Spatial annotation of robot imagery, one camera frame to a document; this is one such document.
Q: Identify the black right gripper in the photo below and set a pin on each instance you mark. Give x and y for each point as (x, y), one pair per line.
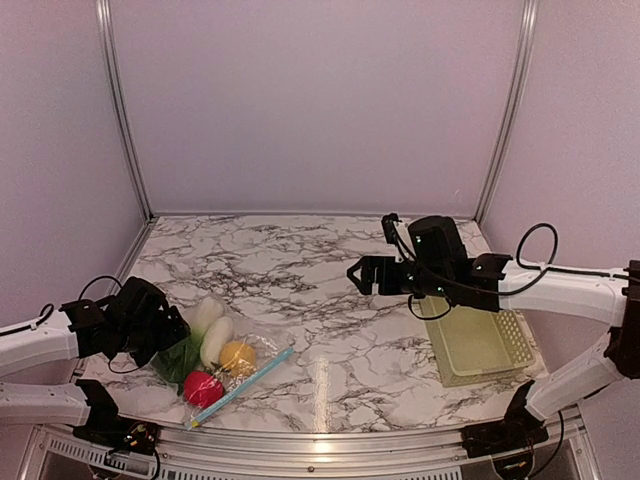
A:
(370, 264)

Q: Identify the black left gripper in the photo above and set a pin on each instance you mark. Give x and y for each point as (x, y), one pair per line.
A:
(168, 335)

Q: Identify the clear zip top bag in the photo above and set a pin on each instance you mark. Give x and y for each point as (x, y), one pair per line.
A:
(272, 349)

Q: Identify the red fake apple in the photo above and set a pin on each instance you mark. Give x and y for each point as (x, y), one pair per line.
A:
(202, 390)

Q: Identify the yellow fake fruit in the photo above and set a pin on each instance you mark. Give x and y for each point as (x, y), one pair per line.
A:
(238, 359)

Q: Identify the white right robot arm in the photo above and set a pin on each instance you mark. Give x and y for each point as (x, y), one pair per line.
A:
(504, 282)

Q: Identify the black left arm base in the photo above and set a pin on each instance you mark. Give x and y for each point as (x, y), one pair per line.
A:
(104, 426)

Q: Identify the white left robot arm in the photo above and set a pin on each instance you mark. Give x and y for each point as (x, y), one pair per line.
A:
(72, 331)

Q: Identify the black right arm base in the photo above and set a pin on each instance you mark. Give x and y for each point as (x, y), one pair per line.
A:
(517, 429)

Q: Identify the fake bok choy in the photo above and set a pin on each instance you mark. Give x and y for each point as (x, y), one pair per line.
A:
(210, 330)

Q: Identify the pale green plastic basket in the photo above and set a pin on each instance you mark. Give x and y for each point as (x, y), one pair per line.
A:
(471, 346)

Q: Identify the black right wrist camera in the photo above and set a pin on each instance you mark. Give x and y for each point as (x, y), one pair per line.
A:
(393, 229)

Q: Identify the front aluminium table rail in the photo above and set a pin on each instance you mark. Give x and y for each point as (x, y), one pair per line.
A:
(209, 453)

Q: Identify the right aluminium frame post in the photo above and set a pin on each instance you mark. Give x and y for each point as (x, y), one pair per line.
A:
(516, 90)

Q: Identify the aluminium frame post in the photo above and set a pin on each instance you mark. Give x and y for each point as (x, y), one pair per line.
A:
(107, 34)
(516, 90)

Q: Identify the left aluminium frame post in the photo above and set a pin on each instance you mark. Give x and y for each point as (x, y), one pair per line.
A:
(107, 34)

